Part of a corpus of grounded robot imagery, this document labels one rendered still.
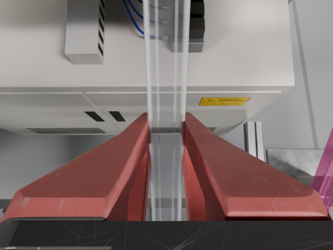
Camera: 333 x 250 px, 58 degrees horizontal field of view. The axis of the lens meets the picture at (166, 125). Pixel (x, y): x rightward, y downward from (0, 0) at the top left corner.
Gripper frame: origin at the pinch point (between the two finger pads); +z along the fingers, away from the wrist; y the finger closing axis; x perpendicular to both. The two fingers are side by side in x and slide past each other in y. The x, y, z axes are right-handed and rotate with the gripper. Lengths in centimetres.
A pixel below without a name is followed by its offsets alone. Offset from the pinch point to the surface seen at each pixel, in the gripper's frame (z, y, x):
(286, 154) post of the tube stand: 71, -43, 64
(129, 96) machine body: 36.3, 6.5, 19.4
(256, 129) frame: 53, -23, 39
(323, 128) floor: 79, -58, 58
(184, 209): 5.0, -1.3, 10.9
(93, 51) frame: 32.8, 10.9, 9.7
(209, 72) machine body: 34.8, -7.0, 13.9
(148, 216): 4.9, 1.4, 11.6
